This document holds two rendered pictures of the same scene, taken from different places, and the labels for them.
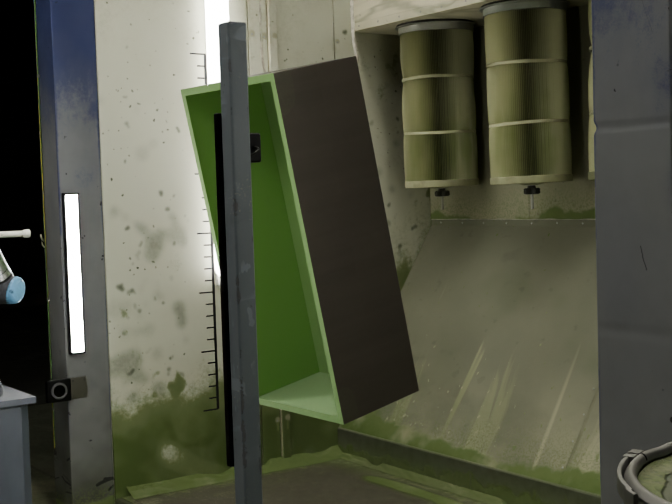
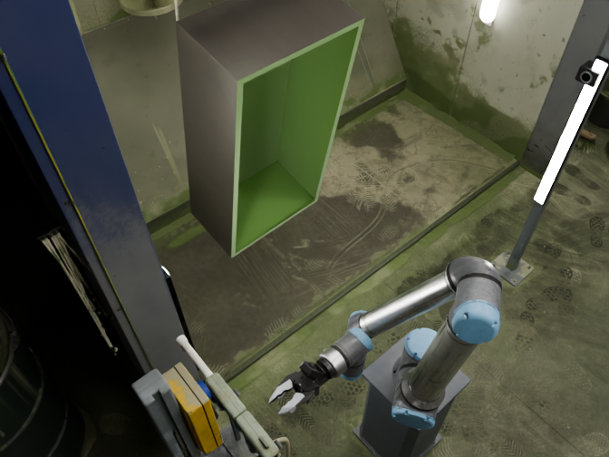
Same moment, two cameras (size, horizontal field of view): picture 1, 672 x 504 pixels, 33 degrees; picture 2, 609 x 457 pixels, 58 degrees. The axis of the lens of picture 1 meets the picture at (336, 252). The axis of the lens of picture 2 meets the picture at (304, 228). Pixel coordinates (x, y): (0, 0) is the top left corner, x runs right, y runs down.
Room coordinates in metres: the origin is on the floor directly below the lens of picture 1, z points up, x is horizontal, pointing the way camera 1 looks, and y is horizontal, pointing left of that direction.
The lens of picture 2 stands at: (3.98, 2.08, 2.66)
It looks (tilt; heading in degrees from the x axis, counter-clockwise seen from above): 49 degrees down; 266
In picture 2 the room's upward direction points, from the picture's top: 1 degrees counter-clockwise
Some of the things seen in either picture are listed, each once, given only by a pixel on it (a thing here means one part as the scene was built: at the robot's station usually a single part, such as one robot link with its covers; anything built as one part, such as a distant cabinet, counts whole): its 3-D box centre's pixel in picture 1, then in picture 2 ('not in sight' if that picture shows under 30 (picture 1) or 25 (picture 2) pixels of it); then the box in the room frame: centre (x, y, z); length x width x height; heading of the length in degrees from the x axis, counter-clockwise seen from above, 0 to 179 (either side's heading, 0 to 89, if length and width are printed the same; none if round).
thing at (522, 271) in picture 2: not in sight; (510, 267); (2.60, 0.22, 0.01); 0.20 x 0.20 x 0.01; 35
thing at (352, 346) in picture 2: not in sight; (352, 347); (3.77, 1.23, 1.07); 0.12 x 0.09 x 0.10; 35
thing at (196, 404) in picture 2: not in sight; (193, 411); (4.21, 1.55, 1.42); 0.12 x 0.06 x 0.26; 125
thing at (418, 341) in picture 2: not in sight; (422, 355); (3.48, 1.16, 0.83); 0.17 x 0.15 x 0.18; 69
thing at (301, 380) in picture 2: not in sight; (312, 380); (3.91, 1.33, 1.06); 0.12 x 0.08 x 0.09; 35
